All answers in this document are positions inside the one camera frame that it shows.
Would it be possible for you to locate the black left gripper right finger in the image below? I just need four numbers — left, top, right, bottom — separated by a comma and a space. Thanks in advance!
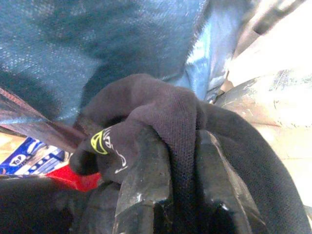
196, 130, 269, 234

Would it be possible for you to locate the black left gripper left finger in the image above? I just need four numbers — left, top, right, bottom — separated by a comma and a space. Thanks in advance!
112, 126, 174, 234

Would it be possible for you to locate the black garment with yellow logo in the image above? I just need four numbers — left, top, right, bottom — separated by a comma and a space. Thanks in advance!
0, 73, 312, 234

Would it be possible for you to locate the red and blue detergent package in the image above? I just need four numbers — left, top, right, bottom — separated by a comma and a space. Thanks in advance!
0, 136, 102, 193

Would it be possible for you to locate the blue woven laundry bag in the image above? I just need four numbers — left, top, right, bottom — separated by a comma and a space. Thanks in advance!
0, 0, 247, 127

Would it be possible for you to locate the dark red bag strap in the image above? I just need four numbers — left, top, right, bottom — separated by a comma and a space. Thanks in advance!
0, 87, 86, 153

